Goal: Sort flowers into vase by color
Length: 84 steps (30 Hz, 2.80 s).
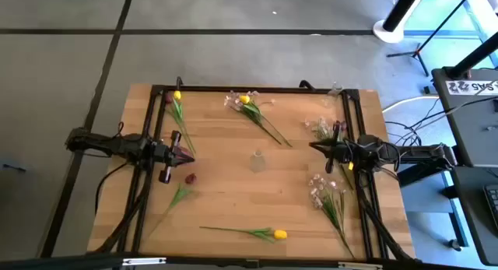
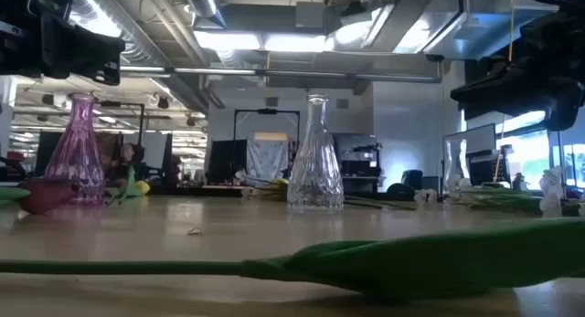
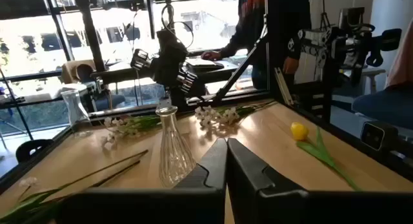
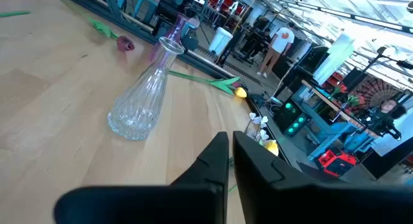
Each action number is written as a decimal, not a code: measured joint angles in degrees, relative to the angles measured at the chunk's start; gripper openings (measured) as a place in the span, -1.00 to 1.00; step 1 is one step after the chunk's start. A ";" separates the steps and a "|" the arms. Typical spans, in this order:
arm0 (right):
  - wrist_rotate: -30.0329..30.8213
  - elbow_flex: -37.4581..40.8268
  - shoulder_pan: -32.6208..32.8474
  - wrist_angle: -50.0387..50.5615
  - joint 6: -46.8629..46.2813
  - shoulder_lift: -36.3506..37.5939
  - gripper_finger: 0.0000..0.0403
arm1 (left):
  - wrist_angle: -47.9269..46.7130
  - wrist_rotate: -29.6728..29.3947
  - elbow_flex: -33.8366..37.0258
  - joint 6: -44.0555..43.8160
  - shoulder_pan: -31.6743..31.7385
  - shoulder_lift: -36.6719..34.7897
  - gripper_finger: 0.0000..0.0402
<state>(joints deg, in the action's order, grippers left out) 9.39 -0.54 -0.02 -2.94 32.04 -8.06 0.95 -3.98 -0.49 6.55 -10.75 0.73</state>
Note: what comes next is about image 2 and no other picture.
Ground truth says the person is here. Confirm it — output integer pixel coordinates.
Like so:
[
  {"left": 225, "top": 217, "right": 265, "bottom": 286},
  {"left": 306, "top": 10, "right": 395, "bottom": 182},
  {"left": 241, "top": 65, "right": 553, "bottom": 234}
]
[{"left": 112, "top": 143, "right": 144, "bottom": 182}]

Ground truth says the black equipment shelf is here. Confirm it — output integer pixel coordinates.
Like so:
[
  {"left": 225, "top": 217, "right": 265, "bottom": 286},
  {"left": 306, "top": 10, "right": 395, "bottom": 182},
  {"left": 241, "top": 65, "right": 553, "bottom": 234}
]
[{"left": 335, "top": 132, "right": 385, "bottom": 193}]

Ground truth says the yellow hanging cable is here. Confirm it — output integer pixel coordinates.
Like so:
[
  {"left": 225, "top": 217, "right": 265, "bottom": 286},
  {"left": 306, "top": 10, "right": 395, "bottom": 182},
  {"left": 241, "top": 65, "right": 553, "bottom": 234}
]
[{"left": 492, "top": 0, "right": 516, "bottom": 184}]

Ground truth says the long grey ceiling pipe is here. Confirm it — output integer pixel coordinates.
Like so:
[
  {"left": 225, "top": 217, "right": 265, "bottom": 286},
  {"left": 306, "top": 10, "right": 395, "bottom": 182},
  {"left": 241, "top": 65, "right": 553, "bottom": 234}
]
[{"left": 119, "top": 65, "right": 443, "bottom": 84}]

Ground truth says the green-stemmed artificial tulip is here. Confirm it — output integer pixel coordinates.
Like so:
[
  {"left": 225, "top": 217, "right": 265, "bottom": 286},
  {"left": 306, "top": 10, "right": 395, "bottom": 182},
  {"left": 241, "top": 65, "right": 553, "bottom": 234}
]
[{"left": 0, "top": 216, "right": 585, "bottom": 302}]

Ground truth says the clear smooth glass vase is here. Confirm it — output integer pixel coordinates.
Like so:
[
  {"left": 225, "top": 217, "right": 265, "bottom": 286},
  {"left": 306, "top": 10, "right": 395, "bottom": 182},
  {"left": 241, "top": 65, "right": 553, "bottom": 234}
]
[{"left": 441, "top": 137, "right": 473, "bottom": 202}]

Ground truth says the white patterned cloth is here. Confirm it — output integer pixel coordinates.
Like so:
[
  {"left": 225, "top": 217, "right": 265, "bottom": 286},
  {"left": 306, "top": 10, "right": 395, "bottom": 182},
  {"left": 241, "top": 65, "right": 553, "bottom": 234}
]
[{"left": 246, "top": 132, "right": 290, "bottom": 186}]

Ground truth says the black workstation frame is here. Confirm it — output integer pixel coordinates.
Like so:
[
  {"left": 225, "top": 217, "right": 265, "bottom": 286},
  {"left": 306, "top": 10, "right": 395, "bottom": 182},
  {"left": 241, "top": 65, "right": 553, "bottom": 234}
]
[
  {"left": 93, "top": 100, "right": 146, "bottom": 181},
  {"left": 232, "top": 108, "right": 302, "bottom": 186}
]

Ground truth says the rectangular ceiling light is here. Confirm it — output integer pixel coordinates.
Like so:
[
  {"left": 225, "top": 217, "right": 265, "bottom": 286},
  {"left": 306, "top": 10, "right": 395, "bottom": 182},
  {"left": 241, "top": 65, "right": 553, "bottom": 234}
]
[
  {"left": 263, "top": 33, "right": 333, "bottom": 54},
  {"left": 193, "top": 30, "right": 264, "bottom": 52}
]

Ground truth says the silver ventilation duct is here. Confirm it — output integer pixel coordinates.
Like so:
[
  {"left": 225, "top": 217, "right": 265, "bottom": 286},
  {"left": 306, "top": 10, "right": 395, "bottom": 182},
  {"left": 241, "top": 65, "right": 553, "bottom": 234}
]
[{"left": 184, "top": 0, "right": 228, "bottom": 30}]

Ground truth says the computer monitor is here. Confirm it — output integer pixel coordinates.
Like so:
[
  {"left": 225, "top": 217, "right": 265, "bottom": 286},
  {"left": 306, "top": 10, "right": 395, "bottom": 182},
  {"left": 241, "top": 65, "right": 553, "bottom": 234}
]
[{"left": 441, "top": 122, "right": 498, "bottom": 186}]

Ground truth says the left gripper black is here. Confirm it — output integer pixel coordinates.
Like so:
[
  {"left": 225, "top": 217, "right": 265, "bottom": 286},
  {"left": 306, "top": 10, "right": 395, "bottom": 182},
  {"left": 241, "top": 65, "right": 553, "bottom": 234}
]
[{"left": 0, "top": 0, "right": 127, "bottom": 87}]

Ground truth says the clear faceted glass vase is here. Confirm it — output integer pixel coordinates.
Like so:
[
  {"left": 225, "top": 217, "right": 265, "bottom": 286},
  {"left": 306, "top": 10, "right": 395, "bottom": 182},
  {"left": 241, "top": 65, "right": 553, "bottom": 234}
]
[{"left": 286, "top": 93, "right": 346, "bottom": 213}]

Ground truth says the purple faceted glass vase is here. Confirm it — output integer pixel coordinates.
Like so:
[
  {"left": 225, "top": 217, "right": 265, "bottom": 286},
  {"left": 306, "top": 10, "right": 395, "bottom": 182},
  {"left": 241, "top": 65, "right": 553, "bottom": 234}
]
[{"left": 44, "top": 92, "right": 105, "bottom": 206}]

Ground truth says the red artificial tulip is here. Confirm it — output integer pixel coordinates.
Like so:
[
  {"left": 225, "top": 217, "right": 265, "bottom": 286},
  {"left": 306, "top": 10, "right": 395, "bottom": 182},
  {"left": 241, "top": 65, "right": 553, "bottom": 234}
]
[{"left": 0, "top": 179, "right": 80, "bottom": 216}]

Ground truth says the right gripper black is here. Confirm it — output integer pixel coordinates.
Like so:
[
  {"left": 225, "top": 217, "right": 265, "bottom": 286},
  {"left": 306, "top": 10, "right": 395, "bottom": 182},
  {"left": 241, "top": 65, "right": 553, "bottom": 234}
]
[{"left": 449, "top": 0, "right": 585, "bottom": 132}]

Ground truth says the black office chair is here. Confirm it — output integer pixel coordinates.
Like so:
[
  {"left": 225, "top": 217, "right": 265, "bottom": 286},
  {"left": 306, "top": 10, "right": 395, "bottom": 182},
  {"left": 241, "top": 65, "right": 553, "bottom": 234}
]
[{"left": 386, "top": 169, "right": 424, "bottom": 197}]

